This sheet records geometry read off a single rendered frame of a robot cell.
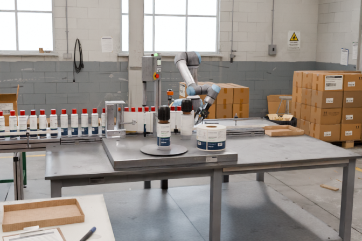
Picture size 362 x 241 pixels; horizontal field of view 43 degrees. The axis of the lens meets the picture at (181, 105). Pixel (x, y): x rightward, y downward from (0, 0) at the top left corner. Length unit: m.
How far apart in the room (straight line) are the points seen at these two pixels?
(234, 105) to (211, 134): 4.11
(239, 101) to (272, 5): 3.21
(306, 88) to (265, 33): 2.71
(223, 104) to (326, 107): 1.52
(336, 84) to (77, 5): 4.80
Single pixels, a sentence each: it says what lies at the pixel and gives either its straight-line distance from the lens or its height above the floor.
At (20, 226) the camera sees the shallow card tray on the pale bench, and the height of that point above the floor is 0.82.
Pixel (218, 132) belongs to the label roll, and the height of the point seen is 1.00.
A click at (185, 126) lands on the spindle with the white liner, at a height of 0.98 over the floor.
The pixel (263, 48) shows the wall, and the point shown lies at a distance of 9.69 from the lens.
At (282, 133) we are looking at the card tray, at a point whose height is 0.85.
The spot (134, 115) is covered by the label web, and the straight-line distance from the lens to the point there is 3.44.
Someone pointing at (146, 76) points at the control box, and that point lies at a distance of 3.54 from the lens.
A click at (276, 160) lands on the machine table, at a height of 0.83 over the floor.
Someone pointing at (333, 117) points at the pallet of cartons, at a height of 0.51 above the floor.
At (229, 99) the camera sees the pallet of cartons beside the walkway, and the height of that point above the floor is 0.72.
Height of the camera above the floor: 1.59
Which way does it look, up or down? 8 degrees down
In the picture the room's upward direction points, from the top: 1 degrees clockwise
